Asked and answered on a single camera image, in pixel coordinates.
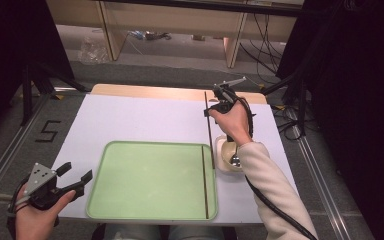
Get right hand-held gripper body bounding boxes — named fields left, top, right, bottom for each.
left=212, top=76, right=248, bottom=114

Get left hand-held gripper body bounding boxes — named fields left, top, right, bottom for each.
left=22, top=162, right=79, bottom=211

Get metal spoon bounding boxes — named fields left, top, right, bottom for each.
left=229, top=143, right=243, bottom=168

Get green tray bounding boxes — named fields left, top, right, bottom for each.
left=85, top=140, right=219, bottom=222

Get person's right hand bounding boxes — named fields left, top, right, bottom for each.
left=208, top=97, right=255, bottom=147

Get person's left hand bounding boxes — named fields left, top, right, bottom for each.
left=14, top=186, right=78, bottom=240

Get cream ceramic bowl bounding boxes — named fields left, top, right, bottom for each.
left=214, top=134, right=248, bottom=175

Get person's legs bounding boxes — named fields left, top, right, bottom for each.
left=103, top=223, right=225, bottom=240

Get white table board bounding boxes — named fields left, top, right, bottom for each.
left=52, top=94, right=299, bottom=226

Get black metal stand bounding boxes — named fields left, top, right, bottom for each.
left=261, top=73, right=309, bottom=138
left=19, top=61, right=91, bottom=127

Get light wooden desk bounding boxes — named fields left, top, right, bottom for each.
left=44, top=0, right=304, bottom=69

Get clear plastic bag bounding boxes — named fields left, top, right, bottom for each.
left=78, top=35, right=110, bottom=65

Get black curtain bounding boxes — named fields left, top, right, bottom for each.
left=275, top=0, right=384, bottom=240
left=0, top=0, right=76, bottom=151

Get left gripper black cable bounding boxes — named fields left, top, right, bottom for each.
left=6, top=178, right=31, bottom=239

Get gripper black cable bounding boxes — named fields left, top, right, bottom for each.
left=238, top=96, right=318, bottom=240
left=6, top=178, right=31, bottom=239

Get aluminium floor rail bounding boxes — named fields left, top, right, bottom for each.
left=284, top=108, right=356, bottom=240
left=0, top=87, right=81, bottom=212

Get hanging black cables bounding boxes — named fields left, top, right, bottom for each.
left=239, top=13, right=289, bottom=84

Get black floor cables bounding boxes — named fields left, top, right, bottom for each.
left=272, top=104, right=306, bottom=142

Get blue and black cable bundle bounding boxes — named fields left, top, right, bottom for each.
left=126, top=30, right=173, bottom=42

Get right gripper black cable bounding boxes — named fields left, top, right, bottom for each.
left=238, top=96, right=318, bottom=240

